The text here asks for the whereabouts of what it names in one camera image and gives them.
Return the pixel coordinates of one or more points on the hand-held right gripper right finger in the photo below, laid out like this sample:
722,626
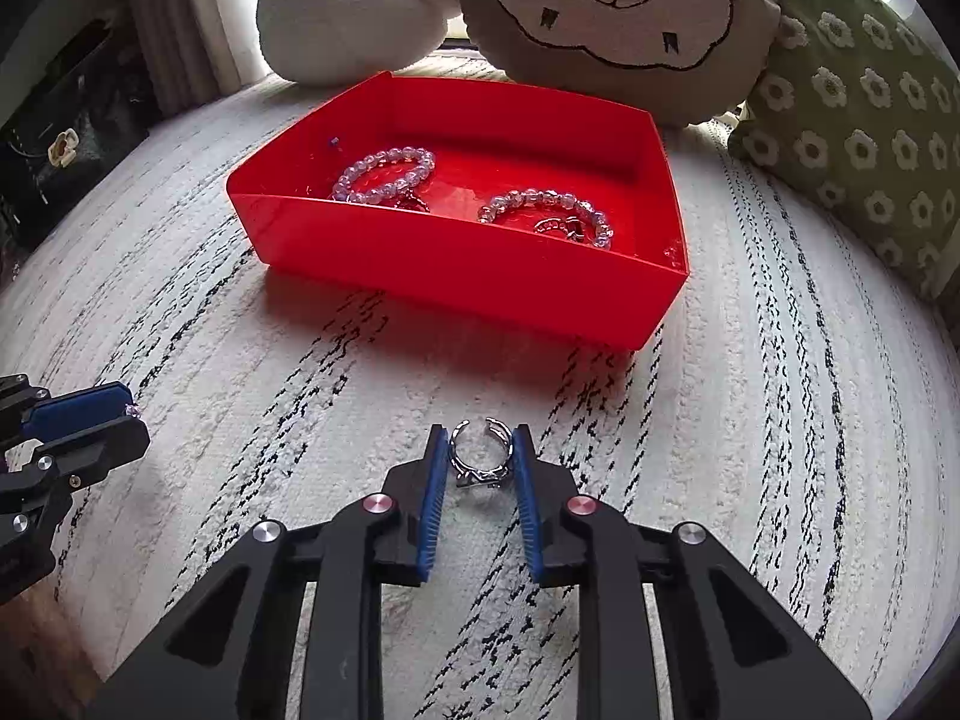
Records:
527,517

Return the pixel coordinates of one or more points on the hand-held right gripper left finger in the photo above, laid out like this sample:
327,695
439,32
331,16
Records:
431,510

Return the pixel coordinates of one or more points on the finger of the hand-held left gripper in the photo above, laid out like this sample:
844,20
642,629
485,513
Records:
105,450
75,409

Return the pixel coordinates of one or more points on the red plastic tray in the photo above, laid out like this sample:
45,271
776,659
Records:
465,277

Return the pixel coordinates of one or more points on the black handbag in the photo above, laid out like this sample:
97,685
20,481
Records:
82,105

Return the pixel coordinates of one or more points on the pale curtain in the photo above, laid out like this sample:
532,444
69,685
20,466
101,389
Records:
187,15

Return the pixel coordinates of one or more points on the round sheep face cushion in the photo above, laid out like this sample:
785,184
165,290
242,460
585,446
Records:
540,67

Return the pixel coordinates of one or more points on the white plush pillow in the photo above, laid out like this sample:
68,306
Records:
352,15

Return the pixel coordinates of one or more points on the green flower pattern cushion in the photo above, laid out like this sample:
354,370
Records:
847,105

